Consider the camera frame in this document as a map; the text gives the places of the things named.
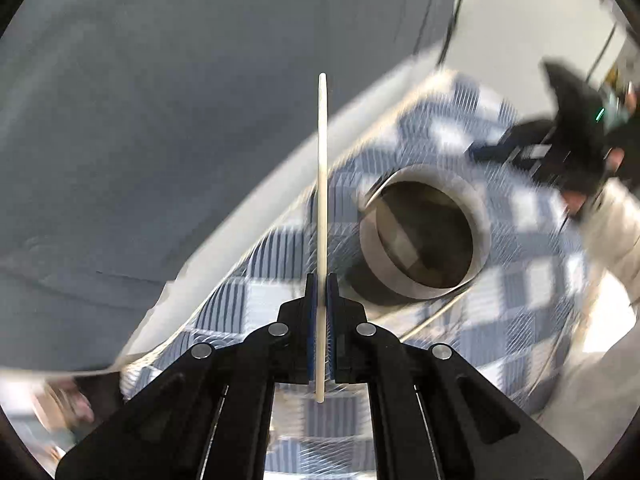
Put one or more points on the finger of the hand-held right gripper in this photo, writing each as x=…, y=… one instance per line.
x=492, y=151

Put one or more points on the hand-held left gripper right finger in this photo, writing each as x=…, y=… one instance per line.
x=333, y=332

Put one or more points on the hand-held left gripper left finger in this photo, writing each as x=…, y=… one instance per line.
x=312, y=332

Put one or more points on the black metal-rimmed utensil holder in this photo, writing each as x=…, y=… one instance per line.
x=425, y=230

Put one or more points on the cream white chopstick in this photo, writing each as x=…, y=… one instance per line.
x=323, y=185

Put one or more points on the person's right forearm white sleeve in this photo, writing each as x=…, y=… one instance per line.
x=617, y=240

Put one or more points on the person's right hand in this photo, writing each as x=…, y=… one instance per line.
x=577, y=202

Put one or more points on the blue white patterned tablecloth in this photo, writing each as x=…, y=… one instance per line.
x=520, y=280

